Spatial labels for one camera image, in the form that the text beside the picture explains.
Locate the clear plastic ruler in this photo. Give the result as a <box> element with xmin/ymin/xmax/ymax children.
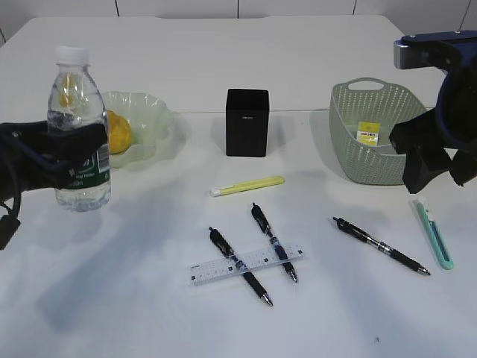
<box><xmin>187</xmin><ymin>243</ymin><xmax>306</xmax><ymax>286</ymax></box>

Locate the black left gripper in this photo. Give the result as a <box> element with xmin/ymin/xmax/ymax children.
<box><xmin>1</xmin><ymin>122</ymin><xmax>107</xmax><ymax>201</ymax></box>

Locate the black gel pen middle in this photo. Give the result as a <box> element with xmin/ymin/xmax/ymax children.
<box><xmin>251</xmin><ymin>203</ymin><xmax>298</xmax><ymax>283</ymax></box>

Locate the yellow utility knife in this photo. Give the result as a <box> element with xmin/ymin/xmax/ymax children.
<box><xmin>209</xmin><ymin>176</ymin><xmax>285</xmax><ymax>197</ymax></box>

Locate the black gel pen left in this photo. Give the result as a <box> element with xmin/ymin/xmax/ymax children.
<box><xmin>209</xmin><ymin>227</ymin><xmax>274</xmax><ymax>307</ymax></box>

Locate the green wavy glass plate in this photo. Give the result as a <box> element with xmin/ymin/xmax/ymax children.
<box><xmin>101</xmin><ymin>91</ymin><xmax>174</xmax><ymax>169</ymax></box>

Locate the green woven plastic basket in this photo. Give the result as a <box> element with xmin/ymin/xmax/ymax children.
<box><xmin>329</xmin><ymin>78</ymin><xmax>426</xmax><ymax>186</ymax></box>

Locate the black square pen holder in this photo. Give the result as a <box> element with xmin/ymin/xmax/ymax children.
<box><xmin>226</xmin><ymin>89</ymin><xmax>270</xmax><ymax>157</ymax></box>

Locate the yellow pear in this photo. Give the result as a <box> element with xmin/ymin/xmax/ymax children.
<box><xmin>107</xmin><ymin>110</ymin><xmax>132</xmax><ymax>154</ymax></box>

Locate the black gel pen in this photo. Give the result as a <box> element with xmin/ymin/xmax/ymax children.
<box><xmin>251</xmin><ymin>203</ymin><xmax>298</xmax><ymax>283</ymax></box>
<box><xmin>209</xmin><ymin>227</ymin><xmax>274</xmax><ymax>307</ymax></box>
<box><xmin>332</xmin><ymin>216</ymin><xmax>431</xmax><ymax>276</ymax></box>

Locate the black gel pen right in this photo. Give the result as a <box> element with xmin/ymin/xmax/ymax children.
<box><xmin>332</xmin><ymin>216</ymin><xmax>431</xmax><ymax>276</ymax></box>

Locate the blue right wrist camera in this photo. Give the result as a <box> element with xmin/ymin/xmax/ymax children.
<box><xmin>394</xmin><ymin>30</ymin><xmax>476</xmax><ymax>72</ymax></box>

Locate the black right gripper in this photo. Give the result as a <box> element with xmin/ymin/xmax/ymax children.
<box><xmin>389</xmin><ymin>66</ymin><xmax>477</xmax><ymax>194</ymax></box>

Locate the clear water bottle green label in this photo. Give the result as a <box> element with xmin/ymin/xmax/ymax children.
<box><xmin>48</xmin><ymin>45</ymin><xmax>111</xmax><ymax>212</ymax></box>

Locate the yellow waste paper packaging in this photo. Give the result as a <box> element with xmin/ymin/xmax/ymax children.
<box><xmin>356</xmin><ymin>121</ymin><xmax>381</xmax><ymax>147</ymax></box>

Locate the teal utility knife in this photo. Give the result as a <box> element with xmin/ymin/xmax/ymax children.
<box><xmin>414</xmin><ymin>197</ymin><xmax>454</xmax><ymax>270</ymax></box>

